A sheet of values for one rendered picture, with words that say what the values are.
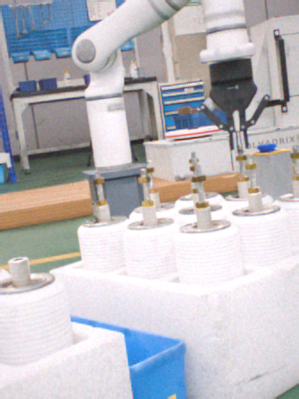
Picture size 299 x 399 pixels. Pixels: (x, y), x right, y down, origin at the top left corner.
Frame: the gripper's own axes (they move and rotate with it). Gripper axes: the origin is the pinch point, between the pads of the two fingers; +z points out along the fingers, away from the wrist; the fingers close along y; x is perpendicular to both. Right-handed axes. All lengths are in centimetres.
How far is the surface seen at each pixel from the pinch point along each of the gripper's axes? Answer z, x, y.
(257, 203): 8.7, 17.5, -2.3
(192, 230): 9.7, 28.5, 6.9
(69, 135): 9, -791, 261
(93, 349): 17, 52, 17
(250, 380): 30.6, 32.8, 1.3
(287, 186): 11.3, -16.8, -8.1
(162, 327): 23.1, 29.6, 13.0
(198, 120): 5, -442, 47
